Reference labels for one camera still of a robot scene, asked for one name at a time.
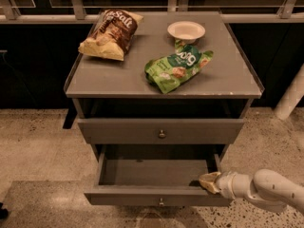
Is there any grey drawer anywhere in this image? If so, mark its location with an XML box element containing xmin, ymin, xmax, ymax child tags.
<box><xmin>78</xmin><ymin>118</ymin><xmax>244</xmax><ymax>144</ymax></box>
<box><xmin>85</xmin><ymin>156</ymin><xmax>230</xmax><ymax>207</ymax></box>

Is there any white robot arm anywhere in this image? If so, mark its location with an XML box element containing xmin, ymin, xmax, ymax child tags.
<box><xmin>199</xmin><ymin>169</ymin><xmax>304</xmax><ymax>215</ymax></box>

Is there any grey drawer cabinet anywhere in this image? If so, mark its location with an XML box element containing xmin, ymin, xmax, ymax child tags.
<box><xmin>65</xmin><ymin>11</ymin><xmax>263</xmax><ymax>154</ymax></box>

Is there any grey top drawer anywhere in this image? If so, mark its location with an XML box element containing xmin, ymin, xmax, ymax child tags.
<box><xmin>78</xmin><ymin>118</ymin><xmax>244</xmax><ymax>144</ymax></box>

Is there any green snack bag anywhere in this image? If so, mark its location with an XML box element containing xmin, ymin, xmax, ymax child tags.
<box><xmin>144</xmin><ymin>40</ymin><xmax>214</xmax><ymax>94</ymax></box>

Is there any white pillar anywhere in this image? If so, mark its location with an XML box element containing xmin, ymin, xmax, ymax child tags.
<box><xmin>274</xmin><ymin>64</ymin><xmax>304</xmax><ymax>120</ymax></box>

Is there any white bowl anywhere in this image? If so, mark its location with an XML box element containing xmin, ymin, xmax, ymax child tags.
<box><xmin>167</xmin><ymin>21</ymin><xmax>205</xmax><ymax>44</ymax></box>

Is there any brown yellow chip bag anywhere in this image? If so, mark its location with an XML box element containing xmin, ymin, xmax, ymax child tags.
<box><xmin>78</xmin><ymin>9</ymin><xmax>143</xmax><ymax>61</ymax></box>

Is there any black object at floor edge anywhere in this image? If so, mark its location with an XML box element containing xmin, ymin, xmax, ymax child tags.
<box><xmin>0</xmin><ymin>202</ymin><xmax>9</xmax><ymax>219</ymax></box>

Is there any metal railing frame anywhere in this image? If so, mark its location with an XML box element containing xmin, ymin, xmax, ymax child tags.
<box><xmin>0</xmin><ymin>0</ymin><xmax>304</xmax><ymax>24</ymax></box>

